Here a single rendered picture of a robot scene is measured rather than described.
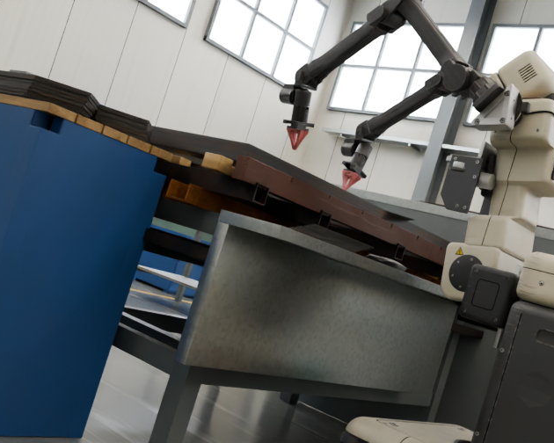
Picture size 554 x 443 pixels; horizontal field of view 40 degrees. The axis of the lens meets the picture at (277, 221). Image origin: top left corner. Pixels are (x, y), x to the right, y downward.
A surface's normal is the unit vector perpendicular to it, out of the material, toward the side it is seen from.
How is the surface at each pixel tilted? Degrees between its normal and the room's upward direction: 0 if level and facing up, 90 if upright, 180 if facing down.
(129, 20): 90
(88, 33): 90
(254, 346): 90
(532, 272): 90
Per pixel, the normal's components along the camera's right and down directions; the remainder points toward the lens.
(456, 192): -0.63, -0.24
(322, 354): 0.73, 0.20
